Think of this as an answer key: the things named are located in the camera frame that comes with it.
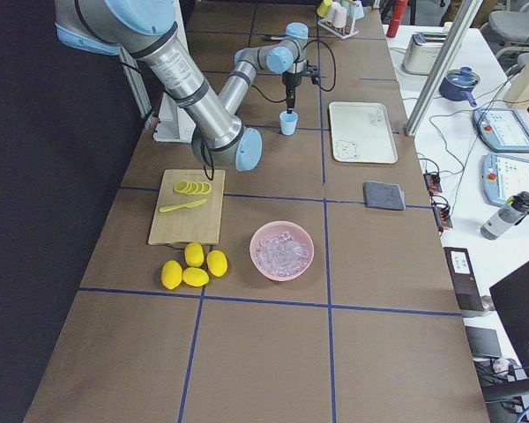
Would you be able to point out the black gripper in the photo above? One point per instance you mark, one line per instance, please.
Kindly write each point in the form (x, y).
(290, 81)

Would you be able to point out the cream bear tray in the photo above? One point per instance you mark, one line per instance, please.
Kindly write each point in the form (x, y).
(361, 133)

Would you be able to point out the aluminium frame post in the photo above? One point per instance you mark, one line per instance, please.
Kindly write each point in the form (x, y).
(464, 18)

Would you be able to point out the light blue plastic cup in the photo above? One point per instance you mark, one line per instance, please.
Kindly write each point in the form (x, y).
(288, 120)

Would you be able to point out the cup rack with cups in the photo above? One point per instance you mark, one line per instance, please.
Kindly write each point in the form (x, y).
(340, 17)

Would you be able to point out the blue teach pendant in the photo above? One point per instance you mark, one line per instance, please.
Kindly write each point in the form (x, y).
(501, 129)
(504, 176)

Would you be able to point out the black box with label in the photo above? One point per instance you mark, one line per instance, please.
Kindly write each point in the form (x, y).
(463, 279)

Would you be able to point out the grey water bottle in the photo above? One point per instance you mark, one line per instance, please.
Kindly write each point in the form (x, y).
(510, 214)

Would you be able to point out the lemon slices row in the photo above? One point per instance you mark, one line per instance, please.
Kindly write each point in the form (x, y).
(192, 188)

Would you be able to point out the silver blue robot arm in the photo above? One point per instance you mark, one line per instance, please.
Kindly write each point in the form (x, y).
(148, 31)

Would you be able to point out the bamboo cutting board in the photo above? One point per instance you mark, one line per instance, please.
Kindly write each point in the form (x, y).
(201, 224)

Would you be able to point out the grey folded cloth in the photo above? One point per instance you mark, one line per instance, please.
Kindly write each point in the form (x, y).
(384, 196)

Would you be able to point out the steel muddler black tip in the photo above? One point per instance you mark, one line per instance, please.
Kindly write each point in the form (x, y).
(273, 37)

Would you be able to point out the blue pot with lid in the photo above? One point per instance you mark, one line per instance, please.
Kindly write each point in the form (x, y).
(458, 85)

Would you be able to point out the yellow plastic knife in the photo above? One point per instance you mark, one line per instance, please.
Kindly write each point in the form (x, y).
(175, 207)

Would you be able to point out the pink bowl of ice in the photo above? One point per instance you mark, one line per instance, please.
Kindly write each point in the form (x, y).
(281, 250)

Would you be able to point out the yellow lemon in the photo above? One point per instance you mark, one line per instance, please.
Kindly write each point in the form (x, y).
(217, 263)
(171, 275)
(194, 255)
(195, 277)

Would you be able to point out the white pillar with base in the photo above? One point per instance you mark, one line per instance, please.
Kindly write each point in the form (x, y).
(174, 124)

